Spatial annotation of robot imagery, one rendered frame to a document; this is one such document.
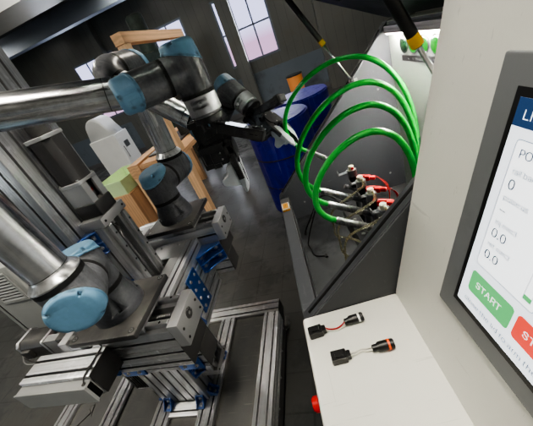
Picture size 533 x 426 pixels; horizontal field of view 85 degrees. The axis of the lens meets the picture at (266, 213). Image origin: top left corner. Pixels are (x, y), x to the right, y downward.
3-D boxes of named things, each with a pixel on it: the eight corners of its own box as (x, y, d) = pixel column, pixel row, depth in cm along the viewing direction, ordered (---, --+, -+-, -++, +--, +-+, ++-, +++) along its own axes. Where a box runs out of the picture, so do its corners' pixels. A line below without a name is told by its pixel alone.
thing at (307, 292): (290, 228, 135) (279, 199, 127) (299, 225, 134) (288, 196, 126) (318, 349, 81) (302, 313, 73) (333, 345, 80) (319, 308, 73)
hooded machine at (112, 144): (148, 161, 741) (116, 108, 673) (136, 172, 691) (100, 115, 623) (125, 169, 763) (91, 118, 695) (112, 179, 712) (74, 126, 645)
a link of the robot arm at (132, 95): (127, 116, 66) (171, 97, 69) (128, 119, 57) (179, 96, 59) (106, 80, 62) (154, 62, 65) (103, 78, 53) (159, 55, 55)
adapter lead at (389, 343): (334, 366, 56) (332, 360, 55) (331, 356, 58) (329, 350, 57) (397, 351, 55) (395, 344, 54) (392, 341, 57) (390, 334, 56)
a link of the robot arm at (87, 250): (120, 262, 89) (92, 227, 82) (119, 286, 77) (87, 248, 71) (81, 284, 86) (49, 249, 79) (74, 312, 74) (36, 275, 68)
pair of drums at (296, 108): (344, 152, 375) (327, 77, 330) (346, 206, 274) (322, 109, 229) (288, 166, 403) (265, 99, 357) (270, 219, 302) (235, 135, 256)
